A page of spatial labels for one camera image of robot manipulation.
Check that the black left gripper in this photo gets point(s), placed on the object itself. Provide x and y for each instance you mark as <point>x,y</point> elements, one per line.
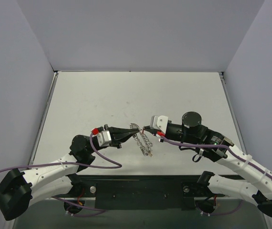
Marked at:
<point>113,136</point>

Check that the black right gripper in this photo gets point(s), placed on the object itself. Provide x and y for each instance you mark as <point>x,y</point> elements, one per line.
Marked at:
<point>159,130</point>

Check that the metal disc key organizer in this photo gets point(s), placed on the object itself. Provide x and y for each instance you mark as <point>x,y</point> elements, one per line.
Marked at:
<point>142,141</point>

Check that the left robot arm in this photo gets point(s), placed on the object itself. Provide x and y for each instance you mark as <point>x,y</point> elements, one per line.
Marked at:
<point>24,186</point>

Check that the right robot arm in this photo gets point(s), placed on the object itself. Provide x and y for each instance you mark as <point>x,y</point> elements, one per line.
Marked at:
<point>256,188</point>

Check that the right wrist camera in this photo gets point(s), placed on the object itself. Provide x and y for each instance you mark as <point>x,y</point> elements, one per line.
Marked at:
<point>159,125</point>

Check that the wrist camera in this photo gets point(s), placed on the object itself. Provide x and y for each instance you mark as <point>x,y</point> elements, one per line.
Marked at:
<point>159,125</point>
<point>103,135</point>

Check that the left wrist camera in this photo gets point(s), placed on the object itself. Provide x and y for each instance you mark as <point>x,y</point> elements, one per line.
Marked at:
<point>103,135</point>

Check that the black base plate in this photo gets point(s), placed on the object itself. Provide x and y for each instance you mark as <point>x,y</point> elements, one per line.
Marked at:
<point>118,192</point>

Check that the aluminium table edge rail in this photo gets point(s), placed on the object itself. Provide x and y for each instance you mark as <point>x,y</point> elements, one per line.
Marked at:
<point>221,75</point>

